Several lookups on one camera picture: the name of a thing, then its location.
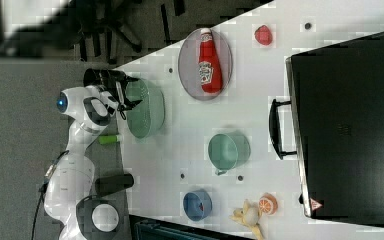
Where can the blue bowl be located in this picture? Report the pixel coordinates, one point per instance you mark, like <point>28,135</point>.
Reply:
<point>197,205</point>

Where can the black cylinder cup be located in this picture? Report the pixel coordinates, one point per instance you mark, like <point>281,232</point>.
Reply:
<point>95,78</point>

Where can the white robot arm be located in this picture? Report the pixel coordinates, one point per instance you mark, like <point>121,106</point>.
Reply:
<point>66,191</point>

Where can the grey round plate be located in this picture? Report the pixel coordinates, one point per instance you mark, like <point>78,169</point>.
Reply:
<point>188,64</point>

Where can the green marker object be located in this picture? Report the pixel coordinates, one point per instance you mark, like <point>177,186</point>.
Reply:
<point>109,139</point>

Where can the black office chair base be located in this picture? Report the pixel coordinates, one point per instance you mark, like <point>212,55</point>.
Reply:
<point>98,17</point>

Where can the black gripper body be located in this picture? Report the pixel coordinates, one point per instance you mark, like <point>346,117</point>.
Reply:
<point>115,97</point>

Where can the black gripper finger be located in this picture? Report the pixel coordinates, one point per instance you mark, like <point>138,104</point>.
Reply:
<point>129,105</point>
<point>129,79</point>

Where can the toy orange half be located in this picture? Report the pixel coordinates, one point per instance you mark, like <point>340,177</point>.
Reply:
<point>268,204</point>

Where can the green oval strainer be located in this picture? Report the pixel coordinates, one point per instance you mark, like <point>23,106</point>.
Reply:
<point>147,117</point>

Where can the black toaster oven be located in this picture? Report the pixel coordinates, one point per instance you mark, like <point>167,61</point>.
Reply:
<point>336,96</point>

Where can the red toy strawberry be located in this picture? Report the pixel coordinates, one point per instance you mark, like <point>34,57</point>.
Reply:
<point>263,35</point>

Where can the toy banana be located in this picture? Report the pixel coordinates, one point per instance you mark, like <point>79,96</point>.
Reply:
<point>248,216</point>

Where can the red ketchup bottle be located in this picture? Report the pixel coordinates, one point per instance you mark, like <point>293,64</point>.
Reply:
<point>209,69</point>

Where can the black cylinder post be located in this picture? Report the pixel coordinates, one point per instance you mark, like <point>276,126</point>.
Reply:
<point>112,184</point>

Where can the green mug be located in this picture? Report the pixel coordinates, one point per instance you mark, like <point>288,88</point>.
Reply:
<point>227,151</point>

